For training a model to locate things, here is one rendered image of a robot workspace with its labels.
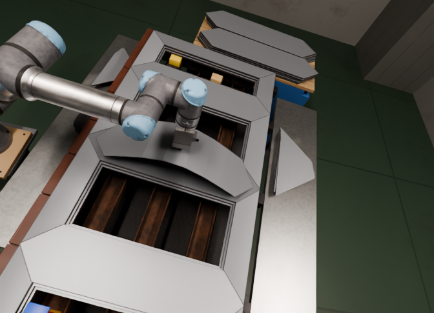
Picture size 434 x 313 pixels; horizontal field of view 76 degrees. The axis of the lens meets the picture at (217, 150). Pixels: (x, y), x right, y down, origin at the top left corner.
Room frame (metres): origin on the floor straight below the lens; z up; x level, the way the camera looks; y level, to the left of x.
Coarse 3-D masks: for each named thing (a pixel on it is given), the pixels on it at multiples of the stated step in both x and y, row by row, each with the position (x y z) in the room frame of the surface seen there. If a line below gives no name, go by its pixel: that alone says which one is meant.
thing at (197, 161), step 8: (200, 136) 0.64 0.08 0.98; (208, 136) 0.66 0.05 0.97; (192, 144) 0.59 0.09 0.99; (200, 144) 0.61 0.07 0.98; (208, 144) 0.63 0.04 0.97; (192, 152) 0.56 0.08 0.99; (200, 152) 0.58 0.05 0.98; (208, 152) 0.60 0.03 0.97; (192, 160) 0.53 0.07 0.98; (200, 160) 0.55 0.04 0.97; (192, 168) 0.50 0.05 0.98; (200, 168) 0.51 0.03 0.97
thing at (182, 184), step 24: (168, 48) 1.20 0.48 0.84; (240, 72) 1.27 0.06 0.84; (240, 120) 0.94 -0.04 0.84; (96, 144) 0.49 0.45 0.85; (96, 168) 0.40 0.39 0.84; (120, 168) 0.44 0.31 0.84; (144, 168) 0.48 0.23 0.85; (168, 168) 0.52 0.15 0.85; (192, 192) 0.48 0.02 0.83; (216, 192) 0.52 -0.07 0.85; (72, 216) 0.21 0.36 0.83; (120, 240) 0.20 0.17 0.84; (48, 288) 0.00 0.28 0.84; (144, 312) 0.04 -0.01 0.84
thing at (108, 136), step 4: (112, 128) 0.57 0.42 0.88; (116, 128) 0.57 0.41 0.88; (108, 132) 0.55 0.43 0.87; (112, 132) 0.55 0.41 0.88; (116, 132) 0.55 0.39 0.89; (104, 136) 0.53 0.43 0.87; (108, 136) 0.53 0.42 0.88; (112, 136) 0.53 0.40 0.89; (100, 140) 0.51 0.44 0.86; (104, 140) 0.51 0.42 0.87; (108, 140) 0.51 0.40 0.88; (112, 140) 0.51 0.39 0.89; (100, 144) 0.49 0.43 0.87; (104, 144) 0.49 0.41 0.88; (108, 144) 0.49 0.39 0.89; (104, 148) 0.47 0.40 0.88; (104, 152) 0.45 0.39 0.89
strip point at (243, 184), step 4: (240, 168) 0.64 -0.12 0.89; (244, 168) 0.66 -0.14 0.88; (240, 172) 0.63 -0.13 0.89; (244, 172) 0.64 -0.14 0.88; (240, 176) 0.61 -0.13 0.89; (244, 176) 0.63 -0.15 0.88; (248, 176) 0.64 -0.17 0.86; (240, 180) 0.60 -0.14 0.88; (244, 180) 0.61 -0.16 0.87; (248, 180) 0.62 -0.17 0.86; (240, 184) 0.58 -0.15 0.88; (244, 184) 0.59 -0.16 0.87; (248, 184) 0.61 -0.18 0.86; (236, 188) 0.55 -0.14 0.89; (240, 188) 0.56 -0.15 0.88; (244, 188) 0.57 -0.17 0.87; (248, 188) 0.59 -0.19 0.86; (236, 192) 0.53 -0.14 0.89; (240, 192) 0.55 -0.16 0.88
